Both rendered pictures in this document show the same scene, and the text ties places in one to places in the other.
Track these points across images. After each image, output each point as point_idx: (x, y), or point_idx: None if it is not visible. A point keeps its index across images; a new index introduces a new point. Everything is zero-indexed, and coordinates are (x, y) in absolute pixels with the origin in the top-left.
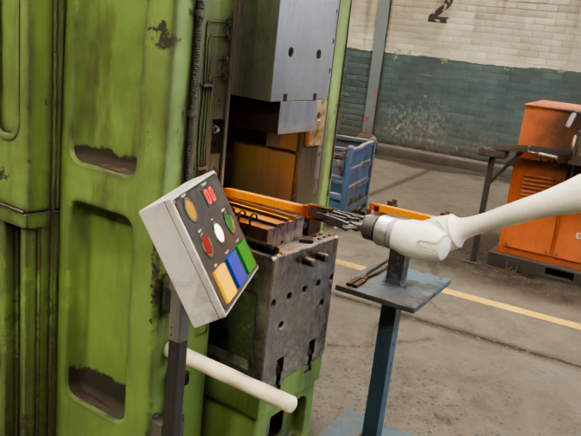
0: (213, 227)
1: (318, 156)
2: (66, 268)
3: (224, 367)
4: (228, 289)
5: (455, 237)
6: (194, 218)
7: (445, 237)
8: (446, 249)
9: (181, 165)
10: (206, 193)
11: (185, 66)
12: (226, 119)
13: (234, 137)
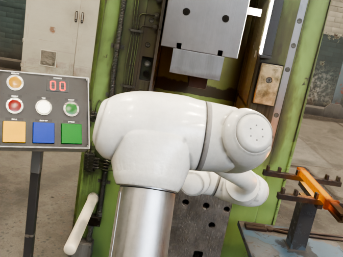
0: (38, 102)
1: (274, 116)
2: None
3: (83, 214)
4: (11, 135)
5: (228, 186)
6: (13, 87)
7: (192, 174)
8: (191, 185)
9: (108, 79)
10: (52, 82)
11: (115, 14)
12: (154, 58)
13: (188, 79)
